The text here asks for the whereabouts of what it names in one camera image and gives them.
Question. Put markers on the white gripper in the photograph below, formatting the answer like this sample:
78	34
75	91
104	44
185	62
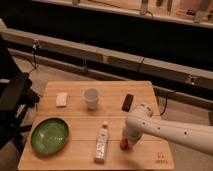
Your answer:
129	143

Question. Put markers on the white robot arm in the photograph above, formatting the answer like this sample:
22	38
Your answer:
140	121

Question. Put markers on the white ceramic cup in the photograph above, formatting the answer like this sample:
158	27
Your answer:
91	96

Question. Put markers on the black rectangular block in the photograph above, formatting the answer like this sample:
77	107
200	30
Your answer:
127	102

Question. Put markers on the white rectangular sponge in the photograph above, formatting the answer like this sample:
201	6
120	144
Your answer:
61	99

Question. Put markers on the green plate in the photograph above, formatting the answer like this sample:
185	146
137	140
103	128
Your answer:
49	136

